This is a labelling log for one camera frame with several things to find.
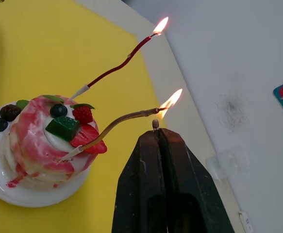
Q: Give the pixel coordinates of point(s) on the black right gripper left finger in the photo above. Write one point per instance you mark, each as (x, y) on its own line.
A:
(141, 184)

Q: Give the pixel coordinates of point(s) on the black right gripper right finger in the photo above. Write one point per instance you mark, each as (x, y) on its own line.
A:
(192, 189)

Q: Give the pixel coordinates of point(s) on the burnt wooden match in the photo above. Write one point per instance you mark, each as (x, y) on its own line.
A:
(155, 125)

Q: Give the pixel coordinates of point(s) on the yellow wavy candle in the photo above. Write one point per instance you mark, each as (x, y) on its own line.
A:
(121, 119)

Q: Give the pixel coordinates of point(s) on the red wavy candle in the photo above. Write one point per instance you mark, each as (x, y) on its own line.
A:
(121, 65)

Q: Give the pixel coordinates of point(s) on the pink fruit-topped cake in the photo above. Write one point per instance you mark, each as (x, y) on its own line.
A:
(56, 136)

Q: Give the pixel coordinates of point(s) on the white label tag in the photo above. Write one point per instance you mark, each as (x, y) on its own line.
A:
(246, 221)

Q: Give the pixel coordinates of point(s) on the white round plate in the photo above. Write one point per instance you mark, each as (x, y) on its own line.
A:
(17, 194)

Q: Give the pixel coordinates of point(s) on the yellow table mat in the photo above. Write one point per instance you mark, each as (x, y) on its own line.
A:
(58, 72)

